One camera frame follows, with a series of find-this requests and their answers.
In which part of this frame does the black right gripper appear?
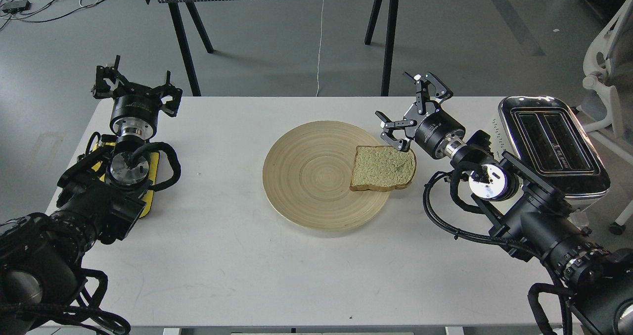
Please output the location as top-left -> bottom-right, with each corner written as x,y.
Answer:
375,71 -> 466,159

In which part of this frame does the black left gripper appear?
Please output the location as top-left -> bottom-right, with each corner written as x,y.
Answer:
92,55 -> 183,133

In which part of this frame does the slice of brown bread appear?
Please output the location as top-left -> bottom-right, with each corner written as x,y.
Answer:
350,145 -> 417,191

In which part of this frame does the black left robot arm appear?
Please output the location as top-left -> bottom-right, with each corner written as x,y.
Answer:
0,60 -> 182,335

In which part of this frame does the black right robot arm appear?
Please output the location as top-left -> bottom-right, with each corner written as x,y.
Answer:
375,73 -> 632,335

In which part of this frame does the white chrome toaster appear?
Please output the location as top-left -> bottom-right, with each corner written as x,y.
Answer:
486,96 -> 611,211

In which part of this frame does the yellow black object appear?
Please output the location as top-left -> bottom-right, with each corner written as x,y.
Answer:
86,143 -> 160,219

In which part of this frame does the round wooden plate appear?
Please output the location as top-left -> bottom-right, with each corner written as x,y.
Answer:
262,121 -> 390,232

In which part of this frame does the white office chair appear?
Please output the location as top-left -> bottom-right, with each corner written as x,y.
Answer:
583,0 -> 632,164

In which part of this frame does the white hanging cable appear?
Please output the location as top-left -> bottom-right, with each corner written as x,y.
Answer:
316,0 -> 325,97

